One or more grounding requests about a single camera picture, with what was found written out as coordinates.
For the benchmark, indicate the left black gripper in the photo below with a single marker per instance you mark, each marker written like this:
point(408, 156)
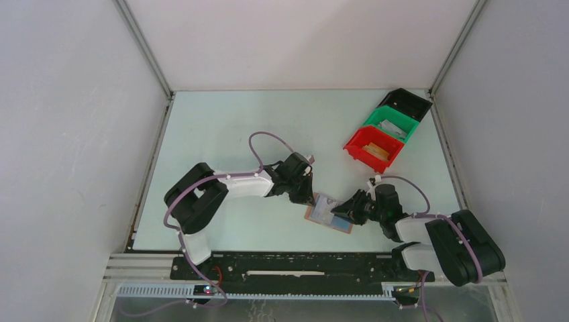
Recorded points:
point(306, 197)

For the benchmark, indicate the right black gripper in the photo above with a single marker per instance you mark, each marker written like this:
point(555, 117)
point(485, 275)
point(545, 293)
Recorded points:
point(347, 209)

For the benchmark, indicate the brown leather card holder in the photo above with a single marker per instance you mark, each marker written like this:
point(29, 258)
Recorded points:
point(346, 227)

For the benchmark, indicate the pale blue patterned card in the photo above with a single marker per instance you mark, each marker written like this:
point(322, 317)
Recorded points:
point(321, 213)

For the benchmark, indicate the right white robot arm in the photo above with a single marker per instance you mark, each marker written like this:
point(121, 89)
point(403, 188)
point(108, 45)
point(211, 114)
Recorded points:
point(454, 246)

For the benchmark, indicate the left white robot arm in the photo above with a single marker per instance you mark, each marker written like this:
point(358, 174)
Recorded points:
point(195, 198)

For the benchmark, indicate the cards in red bin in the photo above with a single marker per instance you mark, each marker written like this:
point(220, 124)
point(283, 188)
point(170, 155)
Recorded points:
point(376, 151)

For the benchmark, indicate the cards in green bin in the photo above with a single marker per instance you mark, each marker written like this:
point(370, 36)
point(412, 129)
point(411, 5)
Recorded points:
point(389, 127)

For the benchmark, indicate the red plastic bin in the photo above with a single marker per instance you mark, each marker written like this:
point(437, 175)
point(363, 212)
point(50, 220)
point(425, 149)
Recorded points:
point(365, 135)

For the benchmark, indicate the green plastic bin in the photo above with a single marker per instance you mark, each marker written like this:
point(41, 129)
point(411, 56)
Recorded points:
point(405, 123)

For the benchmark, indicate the black plastic bin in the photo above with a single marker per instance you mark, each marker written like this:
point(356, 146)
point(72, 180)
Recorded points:
point(407, 103)

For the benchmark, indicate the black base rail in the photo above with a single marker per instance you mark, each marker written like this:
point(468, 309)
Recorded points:
point(321, 273)

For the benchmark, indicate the grey cable duct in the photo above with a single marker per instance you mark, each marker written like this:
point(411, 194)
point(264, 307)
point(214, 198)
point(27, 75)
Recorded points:
point(187, 291)

